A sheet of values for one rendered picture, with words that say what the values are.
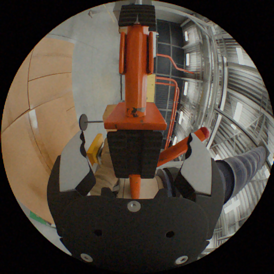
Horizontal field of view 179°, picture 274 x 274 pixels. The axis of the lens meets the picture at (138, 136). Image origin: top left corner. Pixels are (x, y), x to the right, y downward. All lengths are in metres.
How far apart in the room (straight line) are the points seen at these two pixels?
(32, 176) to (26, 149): 0.08
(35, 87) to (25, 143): 0.55
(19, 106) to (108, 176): 0.69
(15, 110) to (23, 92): 0.12
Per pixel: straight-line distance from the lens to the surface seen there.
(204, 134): 0.17
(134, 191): 0.21
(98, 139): 0.30
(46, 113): 0.37
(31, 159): 0.33
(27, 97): 0.77
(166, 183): 0.27
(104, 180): 0.16
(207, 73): 5.76
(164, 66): 11.03
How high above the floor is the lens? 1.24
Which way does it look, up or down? 1 degrees up
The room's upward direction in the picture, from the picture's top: 91 degrees clockwise
